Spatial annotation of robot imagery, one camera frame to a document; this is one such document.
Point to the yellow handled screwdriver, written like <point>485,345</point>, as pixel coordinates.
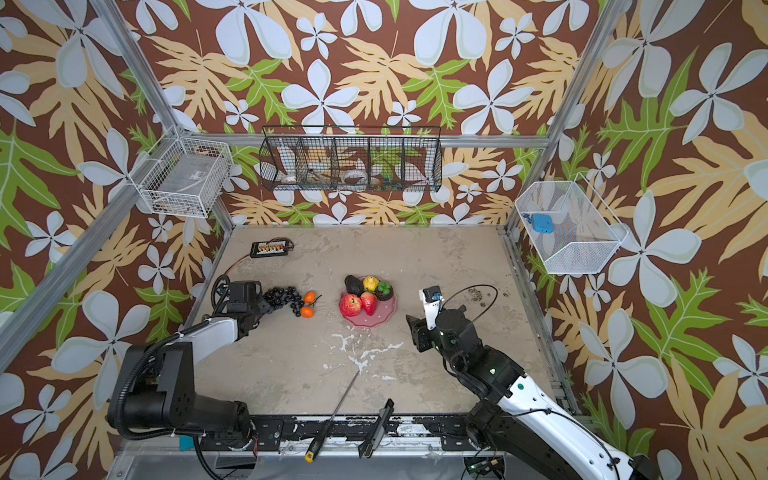
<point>318,441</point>

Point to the white wire basket left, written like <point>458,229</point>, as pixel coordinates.
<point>182,175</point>

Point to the black clamp bracket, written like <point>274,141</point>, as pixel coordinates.
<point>375,435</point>

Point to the black mounting rail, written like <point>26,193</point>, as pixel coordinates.
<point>451,432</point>

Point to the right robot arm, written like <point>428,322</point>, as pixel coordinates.
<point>513,414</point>

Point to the dark avocado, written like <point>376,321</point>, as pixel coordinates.
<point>354,285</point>

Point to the teal handled tool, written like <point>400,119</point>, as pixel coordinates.
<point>186,443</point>

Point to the upper orange kumquat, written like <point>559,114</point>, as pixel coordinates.
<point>309,296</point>

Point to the yellow pear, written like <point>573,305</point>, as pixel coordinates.
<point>371,283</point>

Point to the red tomato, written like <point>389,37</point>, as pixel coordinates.
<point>350,305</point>

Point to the black wire basket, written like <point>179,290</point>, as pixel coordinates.
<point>359,159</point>

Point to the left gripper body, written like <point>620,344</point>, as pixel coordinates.
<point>260,309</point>

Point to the white mesh basket right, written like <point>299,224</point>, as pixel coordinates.
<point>587,233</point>

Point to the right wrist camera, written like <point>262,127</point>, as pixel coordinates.
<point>432,300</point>

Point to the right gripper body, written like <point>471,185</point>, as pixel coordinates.
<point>419,330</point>

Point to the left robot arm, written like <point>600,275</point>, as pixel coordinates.
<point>155,393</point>

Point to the red mango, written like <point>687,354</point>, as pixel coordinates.
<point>369,303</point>

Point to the blue object in basket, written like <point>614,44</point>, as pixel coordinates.
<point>541,223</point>

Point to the black grape bunch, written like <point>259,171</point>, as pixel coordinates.
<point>279,297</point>

